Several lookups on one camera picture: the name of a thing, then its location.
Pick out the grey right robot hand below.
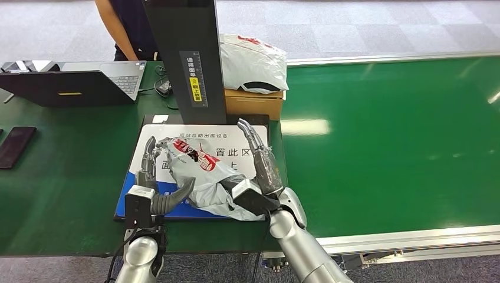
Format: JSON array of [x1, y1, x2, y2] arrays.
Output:
[[218, 118, 285, 196]]

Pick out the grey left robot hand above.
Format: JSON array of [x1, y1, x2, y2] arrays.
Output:
[[134, 135, 196, 216]]

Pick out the grey mailer package red print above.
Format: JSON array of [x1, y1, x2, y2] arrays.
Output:
[[155, 136, 267, 222]]

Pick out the white blue weighing platform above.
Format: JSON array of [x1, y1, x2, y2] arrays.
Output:
[[113, 114, 272, 223]]

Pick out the white mailer package black patch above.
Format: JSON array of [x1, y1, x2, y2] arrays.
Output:
[[218, 33, 290, 96]]

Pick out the brown cardboard box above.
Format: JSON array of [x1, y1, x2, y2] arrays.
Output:
[[223, 88, 285, 121]]

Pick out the yellow warning label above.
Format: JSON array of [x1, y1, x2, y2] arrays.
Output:
[[189, 77, 203, 103]]

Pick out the black silver laptop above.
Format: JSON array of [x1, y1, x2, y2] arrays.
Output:
[[0, 61, 147, 108]]

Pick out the black scanner column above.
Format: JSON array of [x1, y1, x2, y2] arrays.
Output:
[[142, 0, 228, 126]]

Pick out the black smartphone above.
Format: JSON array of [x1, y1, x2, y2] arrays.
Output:
[[0, 126, 38, 170]]

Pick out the person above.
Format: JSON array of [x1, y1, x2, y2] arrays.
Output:
[[94, 0, 161, 62]]

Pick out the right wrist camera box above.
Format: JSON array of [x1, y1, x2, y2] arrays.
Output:
[[231, 179, 280, 218]]

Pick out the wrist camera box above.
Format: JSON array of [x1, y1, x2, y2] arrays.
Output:
[[231, 179, 280, 218], [124, 185, 157, 231]]

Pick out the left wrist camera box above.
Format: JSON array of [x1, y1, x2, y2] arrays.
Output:
[[124, 185, 157, 231]]

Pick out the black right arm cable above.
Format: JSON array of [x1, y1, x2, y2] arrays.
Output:
[[252, 210, 272, 283]]

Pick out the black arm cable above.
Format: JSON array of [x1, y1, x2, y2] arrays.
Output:
[[252, 210, 272, 283], [104, 225, 137, 283]]

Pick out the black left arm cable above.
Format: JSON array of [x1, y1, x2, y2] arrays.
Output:
[[104, 225, 137, 283]]

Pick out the black power adapter with cable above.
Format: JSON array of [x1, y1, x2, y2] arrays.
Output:
[[153, 65, 180, 111]]

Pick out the green conveyor belt aluminium frame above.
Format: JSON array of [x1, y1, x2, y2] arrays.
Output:
[[261, 51, 500, 272]]

